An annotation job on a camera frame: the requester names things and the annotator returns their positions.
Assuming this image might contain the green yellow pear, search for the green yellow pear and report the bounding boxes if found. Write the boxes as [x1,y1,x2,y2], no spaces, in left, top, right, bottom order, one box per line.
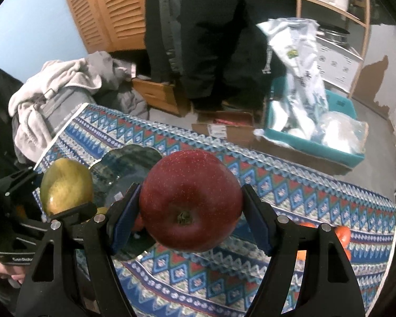
[40,158,93,216]

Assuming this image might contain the small orange tangerine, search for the small orange tangerine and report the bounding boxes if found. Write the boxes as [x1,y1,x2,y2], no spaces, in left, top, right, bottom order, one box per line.
[334,225,351,249]

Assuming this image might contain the red apple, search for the red apple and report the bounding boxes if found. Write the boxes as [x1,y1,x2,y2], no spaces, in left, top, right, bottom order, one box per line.
[139,150,243,253]

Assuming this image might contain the person's left hand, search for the person's left hand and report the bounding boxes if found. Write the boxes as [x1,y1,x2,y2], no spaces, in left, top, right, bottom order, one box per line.
[0,262,27,284]

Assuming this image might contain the dark green glass bowl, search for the dark green glass bowl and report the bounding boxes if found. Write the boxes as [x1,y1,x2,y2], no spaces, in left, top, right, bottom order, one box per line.
[89,144,162,260]

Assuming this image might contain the pile of grey clothes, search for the pile of grey clothes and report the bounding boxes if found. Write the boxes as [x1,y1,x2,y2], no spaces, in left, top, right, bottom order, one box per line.
[8,51,149,164]

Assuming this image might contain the patterned blue tablecloth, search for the patterned blue tablecloth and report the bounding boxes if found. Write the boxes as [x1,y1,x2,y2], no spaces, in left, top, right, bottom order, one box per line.
[35,104,396,316]

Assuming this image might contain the clear plastic bag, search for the clear plastic bag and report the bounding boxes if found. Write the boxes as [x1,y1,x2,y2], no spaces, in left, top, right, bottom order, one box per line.
[313,112,369,155]

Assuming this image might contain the brown cardboard box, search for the brown cardboard box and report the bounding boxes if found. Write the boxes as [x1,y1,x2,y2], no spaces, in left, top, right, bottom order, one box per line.
[192,110,255,148]

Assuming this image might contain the white rice bag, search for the white rice bag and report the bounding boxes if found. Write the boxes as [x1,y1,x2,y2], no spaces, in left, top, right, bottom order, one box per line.
[257,17,328,140]

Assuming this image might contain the teal cardboard box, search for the teal cardboard box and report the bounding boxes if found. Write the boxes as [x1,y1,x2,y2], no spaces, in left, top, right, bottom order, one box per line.
[264,77,368,168]

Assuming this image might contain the wooden louvered cabinet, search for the wooden louvered cabinet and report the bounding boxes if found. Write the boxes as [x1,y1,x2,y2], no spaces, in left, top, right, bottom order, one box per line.
[66,0,146,53]

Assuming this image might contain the hanging dark clothes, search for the hanging dark clothes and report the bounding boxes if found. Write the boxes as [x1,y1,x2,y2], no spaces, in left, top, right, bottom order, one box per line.
[145,0,297,110]

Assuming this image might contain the wooden shelf rack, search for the wooden shelf rack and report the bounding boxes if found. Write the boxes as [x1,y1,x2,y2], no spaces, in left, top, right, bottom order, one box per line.
[296,0,371,98]

